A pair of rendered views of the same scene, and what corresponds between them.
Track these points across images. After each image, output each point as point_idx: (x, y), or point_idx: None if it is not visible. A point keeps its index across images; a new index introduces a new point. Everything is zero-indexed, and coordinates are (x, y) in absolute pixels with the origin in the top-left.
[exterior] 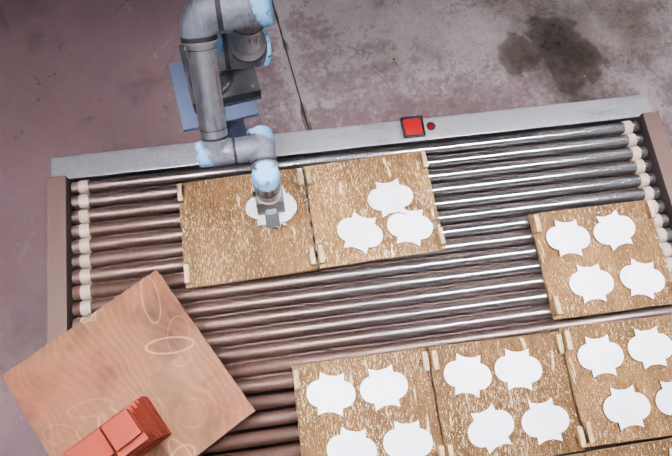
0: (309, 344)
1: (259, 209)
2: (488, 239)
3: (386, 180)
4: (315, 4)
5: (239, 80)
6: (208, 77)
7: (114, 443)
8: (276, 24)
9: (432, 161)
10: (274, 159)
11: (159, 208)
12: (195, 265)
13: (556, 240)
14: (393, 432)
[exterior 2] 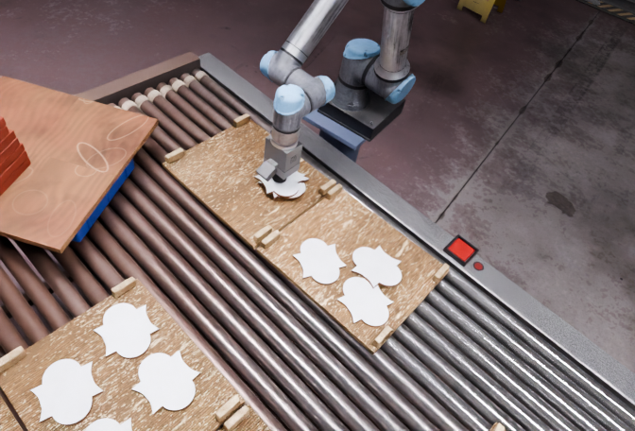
0: (172, 284)
1: (266, 150)
2: (425, 395)
3: (389, 255)
4: (490, 215)
5: (367, 113)
6: None
7: None
8: (450, 200)
9: (448, 286)
10: (310, 101)
11: (219, 119)
12: (187, 159)
13: None
14: (114, 425)
